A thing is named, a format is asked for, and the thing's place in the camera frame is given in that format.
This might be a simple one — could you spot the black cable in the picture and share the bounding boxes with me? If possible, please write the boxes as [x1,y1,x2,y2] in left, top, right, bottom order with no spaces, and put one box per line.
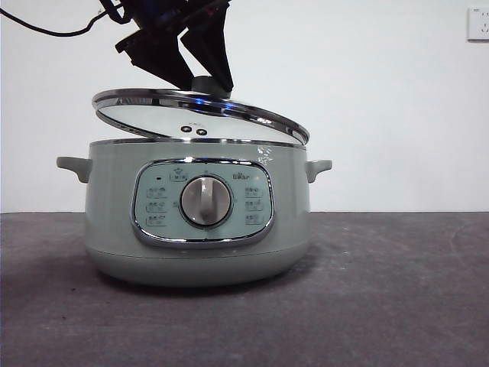
[0,7,110,38]

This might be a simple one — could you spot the sage green electric cooking pot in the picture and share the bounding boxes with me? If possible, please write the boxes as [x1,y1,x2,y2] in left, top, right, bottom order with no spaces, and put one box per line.
[56,139,333,288]

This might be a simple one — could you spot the white wall socket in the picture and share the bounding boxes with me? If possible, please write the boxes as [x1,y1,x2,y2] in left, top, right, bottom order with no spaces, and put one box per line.
[467,7,489,42]

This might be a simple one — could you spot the glass lid with green knob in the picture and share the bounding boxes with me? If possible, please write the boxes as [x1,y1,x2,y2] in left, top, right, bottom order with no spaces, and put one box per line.
[91,76,311,149]

